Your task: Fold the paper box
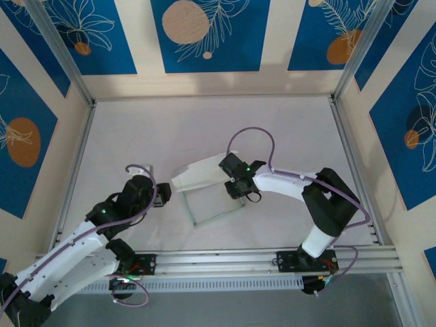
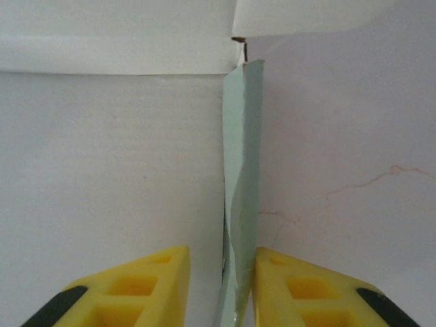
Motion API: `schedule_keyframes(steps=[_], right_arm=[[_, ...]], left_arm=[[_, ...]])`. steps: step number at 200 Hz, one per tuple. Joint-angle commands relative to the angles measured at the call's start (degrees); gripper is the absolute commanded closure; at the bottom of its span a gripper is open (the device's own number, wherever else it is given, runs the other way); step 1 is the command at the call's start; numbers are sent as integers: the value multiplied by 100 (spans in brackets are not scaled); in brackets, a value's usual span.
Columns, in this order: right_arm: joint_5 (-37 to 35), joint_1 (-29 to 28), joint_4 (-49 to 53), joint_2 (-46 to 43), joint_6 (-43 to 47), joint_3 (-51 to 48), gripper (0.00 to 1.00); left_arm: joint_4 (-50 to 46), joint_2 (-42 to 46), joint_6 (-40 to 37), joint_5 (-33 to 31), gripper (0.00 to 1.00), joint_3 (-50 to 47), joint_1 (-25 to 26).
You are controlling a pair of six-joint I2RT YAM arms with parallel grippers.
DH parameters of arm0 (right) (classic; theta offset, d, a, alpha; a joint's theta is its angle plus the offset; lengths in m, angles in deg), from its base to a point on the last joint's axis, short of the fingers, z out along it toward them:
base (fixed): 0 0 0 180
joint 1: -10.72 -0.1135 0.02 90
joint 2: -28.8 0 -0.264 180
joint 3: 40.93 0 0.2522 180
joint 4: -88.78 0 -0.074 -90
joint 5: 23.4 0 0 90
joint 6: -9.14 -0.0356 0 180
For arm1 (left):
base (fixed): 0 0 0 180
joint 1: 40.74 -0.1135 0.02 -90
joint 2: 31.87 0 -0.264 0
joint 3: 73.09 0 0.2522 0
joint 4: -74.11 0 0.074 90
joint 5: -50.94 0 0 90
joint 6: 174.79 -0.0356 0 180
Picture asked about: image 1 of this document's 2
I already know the aluminium table side rail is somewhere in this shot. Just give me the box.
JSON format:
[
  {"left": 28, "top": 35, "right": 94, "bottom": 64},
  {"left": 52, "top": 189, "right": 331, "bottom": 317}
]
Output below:
[
  {"left": 328, "top": 97, "right": 384, "bottom": 246},
  {"left": 49, "top": 102, "right": 98, "bottom": 253}
]

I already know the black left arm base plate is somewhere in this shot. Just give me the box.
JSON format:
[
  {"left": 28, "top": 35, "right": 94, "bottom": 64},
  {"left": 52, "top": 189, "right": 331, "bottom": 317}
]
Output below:
[{"left": 115, "top": 253, "right": 157, "bottom": 277}]

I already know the aluminium frame leg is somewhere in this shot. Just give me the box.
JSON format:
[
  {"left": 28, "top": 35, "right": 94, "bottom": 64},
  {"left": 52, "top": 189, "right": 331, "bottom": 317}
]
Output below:
[{"left": 388, "top": 272, "right": 420, "bottom": 327}]

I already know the white and teal paper box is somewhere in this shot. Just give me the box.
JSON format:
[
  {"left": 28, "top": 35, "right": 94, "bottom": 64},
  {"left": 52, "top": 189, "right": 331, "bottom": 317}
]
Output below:
[{"left": 170, "top": 153, "right": 246, "bottom": 228}]

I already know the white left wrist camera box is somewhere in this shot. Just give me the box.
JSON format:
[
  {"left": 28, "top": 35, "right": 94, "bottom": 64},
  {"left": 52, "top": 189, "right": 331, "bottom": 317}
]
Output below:
[{"left": 127, "top": 164, "right": 154, "bottom": 178}]

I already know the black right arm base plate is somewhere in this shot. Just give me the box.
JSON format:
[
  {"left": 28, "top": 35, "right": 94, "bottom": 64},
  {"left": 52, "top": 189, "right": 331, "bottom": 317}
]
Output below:
[{"left": 277, "top": 250, "right": 340, "bottom": 273}]

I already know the aluminium frame cross rail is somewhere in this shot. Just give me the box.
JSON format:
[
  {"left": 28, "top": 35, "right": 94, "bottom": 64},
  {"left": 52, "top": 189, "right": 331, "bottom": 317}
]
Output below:
[{"left": 29, "top": 247, "right": 405, "bottom": 282}]

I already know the aluminium frame post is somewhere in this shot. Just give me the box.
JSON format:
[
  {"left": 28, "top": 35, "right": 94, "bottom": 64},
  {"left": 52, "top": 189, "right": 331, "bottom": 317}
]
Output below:
[
  {"left": 25, "top": 0, "right": 96, "bottom": 106},
  {"left": 332, "top": 0, "right": 399, "bottom": 103}
]

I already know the blue floral wall panel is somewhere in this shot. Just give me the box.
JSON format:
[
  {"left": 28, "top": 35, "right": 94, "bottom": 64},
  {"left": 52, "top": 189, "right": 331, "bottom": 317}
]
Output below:
[
  {"left": 0, "top": 0, "right": 72, "bottom": 99},
  {"left": 287, "top": 0, "right": 375, "bottom": 72},
  {"left": 42, "top": 0, "right": 138, "bottom": 76},
  {"left": 354, "top": 0, "right": 420, "bottom": 92},
  {"left": 0, "top": 49, "right": 59, "bottom": 219},
  {"left": 151, "top": 0, "right": 272, "bottom": 74},
  {"left": 369, "top": 32, "right": 436, "bottom": 211}
]

